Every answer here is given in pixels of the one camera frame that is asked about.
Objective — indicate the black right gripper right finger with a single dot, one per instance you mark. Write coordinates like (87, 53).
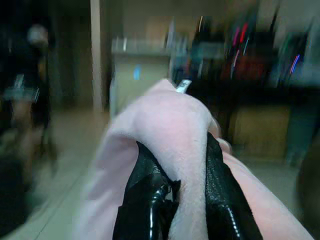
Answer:
(222, 190)

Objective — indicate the dark shelving unit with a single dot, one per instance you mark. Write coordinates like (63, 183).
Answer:
(250, 55)

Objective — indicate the person in dark clothes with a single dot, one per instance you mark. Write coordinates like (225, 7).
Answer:
(27, 82)

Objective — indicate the brown cardboard box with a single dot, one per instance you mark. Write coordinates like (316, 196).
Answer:
(260, 127)

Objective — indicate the white pillow label tag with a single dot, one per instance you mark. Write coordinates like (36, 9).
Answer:
(183, 86)

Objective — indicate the grey cabinet with blue sticker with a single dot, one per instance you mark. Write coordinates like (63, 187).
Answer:
(140, 72)

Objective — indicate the pink plush pillow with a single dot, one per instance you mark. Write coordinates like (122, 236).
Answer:
(172, 130)

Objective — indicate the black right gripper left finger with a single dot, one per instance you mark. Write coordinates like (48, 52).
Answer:
(145, 200)

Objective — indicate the beige door frame post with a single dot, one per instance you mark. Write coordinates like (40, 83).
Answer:
(96, 55)

